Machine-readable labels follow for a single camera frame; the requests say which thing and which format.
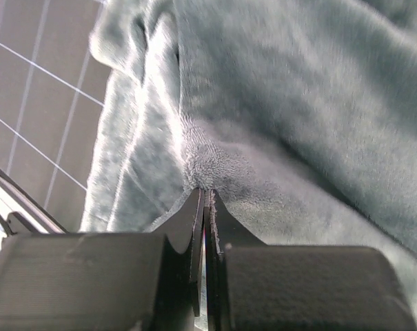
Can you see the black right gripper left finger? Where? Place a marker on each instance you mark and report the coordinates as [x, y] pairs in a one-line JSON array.
[[105, 281]]

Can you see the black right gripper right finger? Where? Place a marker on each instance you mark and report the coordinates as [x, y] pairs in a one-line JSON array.
[[255, 286]]

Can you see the black gridded cutting mat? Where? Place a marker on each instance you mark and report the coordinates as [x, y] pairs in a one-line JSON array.
[[51, 97]]

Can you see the grey fleece zebra-lined pillowcase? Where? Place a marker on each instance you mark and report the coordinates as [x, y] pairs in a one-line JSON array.
[[301, 114]]

